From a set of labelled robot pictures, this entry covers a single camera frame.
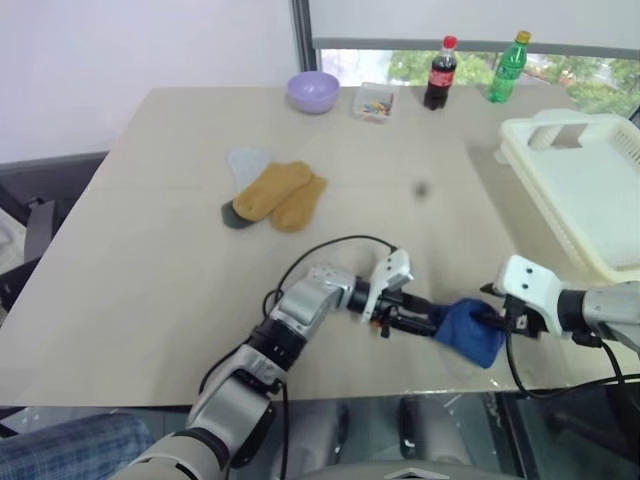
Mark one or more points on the white plastic basket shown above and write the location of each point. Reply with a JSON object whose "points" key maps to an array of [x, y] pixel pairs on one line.
{"points": [[580, 200]]}

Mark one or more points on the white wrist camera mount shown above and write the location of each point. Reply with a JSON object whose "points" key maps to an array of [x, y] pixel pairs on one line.
{"points": [[525, 285], [395, 265]]}

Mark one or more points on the cola bottle with red cap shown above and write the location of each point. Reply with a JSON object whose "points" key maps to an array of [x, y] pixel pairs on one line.
{"points": [[440, 75]]}

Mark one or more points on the dark window frame post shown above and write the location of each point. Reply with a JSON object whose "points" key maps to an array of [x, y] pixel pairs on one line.
{"points": [[306, 30]]}

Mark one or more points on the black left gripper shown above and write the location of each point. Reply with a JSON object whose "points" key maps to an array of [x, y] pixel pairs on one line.
{"points": [[392, 312]]}

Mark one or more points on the green bottle with yellow cap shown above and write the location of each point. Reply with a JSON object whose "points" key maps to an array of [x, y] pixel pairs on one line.
{"points": [[507, 70]]}

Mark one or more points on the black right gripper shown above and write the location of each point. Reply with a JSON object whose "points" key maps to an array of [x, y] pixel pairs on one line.
{"points": [[520, 320]]}

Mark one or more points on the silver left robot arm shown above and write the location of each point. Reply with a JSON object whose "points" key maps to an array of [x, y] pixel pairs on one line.
{"points": [[310, 305]]}

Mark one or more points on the small clear container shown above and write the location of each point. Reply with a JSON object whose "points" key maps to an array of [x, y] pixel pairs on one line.
{"points": [[375, 102]]}

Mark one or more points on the blue jeans leg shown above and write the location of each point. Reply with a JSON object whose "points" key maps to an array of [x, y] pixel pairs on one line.
{"points": [[70, 447]]}

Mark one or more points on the grey robot torso rim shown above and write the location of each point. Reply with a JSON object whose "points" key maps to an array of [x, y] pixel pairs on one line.
{"points": [[415, 473]]}

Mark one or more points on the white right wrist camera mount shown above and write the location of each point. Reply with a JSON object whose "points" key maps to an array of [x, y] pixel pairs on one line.
{"points": [[525, 285]]}

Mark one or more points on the pale blue sock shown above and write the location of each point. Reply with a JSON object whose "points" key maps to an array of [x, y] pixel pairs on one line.
{"points": [[247, 165]]}

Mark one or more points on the mustard yellow sock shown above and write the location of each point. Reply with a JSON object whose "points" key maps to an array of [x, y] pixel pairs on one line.
{"points": [[270, 192], [300, 210]]}

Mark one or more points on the white bag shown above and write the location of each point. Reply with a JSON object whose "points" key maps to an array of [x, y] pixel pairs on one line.
{"points": [[10, 240]]}

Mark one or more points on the purple plastic bowl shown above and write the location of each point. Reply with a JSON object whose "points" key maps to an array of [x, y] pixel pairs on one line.
{"points": [[313, 92]]}

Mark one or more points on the grey roller blind bar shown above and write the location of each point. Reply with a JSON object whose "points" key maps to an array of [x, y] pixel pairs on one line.
{"points": [[450, 45]]}

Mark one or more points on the grey rounded robot leg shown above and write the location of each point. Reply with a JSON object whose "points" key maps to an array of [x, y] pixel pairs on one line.
{"points": [[435, 435], [320, 435]]}

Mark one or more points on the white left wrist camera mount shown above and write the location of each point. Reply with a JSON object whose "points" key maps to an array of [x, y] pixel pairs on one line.
{"points": [[395, 265]]}

